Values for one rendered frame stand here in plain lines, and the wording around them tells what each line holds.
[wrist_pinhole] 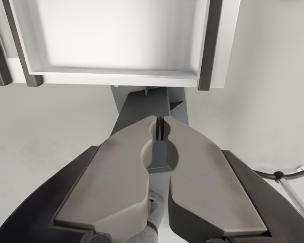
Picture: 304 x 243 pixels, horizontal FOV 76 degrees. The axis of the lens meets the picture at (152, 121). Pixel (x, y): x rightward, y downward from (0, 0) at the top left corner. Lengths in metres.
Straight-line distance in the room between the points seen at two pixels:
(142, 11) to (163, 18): 0.03
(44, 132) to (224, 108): 1.30
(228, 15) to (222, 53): 0.05
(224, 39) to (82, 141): 1.36
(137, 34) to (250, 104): 1.19
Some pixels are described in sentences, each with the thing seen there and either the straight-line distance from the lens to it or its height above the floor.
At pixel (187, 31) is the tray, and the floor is 0.88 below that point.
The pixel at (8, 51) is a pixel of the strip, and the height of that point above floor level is 0.88.
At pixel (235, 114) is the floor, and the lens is 1.43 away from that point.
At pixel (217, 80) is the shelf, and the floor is 0.88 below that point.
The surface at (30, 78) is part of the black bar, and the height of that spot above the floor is 0.90.
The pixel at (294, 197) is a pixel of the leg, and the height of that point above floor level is 0.31.
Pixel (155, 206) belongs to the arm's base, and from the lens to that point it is 0.60.
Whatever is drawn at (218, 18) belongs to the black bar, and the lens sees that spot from 0.32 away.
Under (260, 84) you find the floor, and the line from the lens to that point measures 1.40.
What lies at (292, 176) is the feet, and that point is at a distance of 1.76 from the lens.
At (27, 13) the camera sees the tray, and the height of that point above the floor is 0.89.
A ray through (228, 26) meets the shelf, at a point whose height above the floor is 0.88.
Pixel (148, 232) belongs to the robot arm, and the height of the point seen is 0.91.
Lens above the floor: 1.21
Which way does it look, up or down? 62 degrees down
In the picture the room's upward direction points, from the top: 175 degrees counter-clockwise
